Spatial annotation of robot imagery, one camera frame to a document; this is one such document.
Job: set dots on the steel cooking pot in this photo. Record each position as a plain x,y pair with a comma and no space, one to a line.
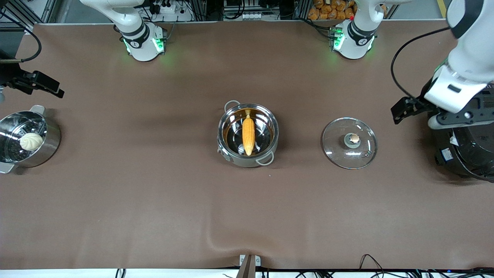
231,131

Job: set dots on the white socket strip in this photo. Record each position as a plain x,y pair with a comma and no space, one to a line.
243,16

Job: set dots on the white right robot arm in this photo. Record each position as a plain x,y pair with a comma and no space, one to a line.
142,42

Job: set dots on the bag of orange fruit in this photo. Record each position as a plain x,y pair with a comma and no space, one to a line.
328,9

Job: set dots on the black rice cooker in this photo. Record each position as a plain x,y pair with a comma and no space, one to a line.
471,158

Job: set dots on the glass pot lid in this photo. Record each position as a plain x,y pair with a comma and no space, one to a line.
335,150

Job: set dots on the yellow corn cob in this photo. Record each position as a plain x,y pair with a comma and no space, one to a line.
248,135

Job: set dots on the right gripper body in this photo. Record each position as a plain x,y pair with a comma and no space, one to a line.
10,77

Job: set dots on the steel steamer pot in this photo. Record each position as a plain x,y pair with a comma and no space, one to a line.
50,146

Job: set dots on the white power strip with plugs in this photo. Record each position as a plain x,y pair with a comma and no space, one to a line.
170,9

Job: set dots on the brown table mat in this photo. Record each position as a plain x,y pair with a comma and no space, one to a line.
247,216

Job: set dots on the metal mat clamp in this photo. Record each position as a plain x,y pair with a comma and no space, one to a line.
250,262

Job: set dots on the aluminium frame rail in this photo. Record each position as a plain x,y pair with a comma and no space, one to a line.
23,11

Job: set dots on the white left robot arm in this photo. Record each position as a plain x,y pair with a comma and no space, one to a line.
471,58

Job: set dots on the white steamed bun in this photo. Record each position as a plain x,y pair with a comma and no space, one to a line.
31,142

